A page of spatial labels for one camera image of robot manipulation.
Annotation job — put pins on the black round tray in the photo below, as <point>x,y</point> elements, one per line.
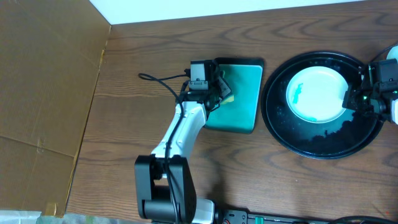
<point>332,140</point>

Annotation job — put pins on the brown cardboard panel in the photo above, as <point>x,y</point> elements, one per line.
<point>51,54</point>

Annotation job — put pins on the black rectangular water tray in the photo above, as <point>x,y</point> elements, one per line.
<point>243,75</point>

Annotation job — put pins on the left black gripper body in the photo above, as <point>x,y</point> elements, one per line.
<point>222,86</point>

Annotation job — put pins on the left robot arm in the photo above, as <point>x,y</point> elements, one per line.
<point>165,190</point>

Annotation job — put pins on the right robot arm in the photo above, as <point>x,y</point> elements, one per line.
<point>376,95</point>

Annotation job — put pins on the white plate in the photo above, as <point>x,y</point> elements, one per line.
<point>393,53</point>

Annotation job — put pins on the mint plate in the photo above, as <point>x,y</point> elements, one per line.
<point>315,94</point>

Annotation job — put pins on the green yellow sponge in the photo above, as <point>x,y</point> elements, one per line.
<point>228,96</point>

